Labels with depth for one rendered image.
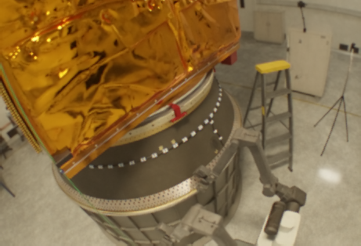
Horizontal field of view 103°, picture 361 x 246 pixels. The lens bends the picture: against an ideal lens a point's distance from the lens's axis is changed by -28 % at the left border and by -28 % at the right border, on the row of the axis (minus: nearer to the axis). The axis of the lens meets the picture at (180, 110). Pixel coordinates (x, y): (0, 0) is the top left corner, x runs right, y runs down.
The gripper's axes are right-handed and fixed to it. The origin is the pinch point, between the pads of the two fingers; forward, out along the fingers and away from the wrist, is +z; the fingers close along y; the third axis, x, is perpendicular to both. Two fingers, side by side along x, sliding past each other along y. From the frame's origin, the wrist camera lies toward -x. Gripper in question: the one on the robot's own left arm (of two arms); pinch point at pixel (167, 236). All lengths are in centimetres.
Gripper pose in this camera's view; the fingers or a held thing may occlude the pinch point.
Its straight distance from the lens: 135.2
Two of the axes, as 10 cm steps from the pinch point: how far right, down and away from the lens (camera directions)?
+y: -5.1, 5.6, -6.5
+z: -2.7, 6.1, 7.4
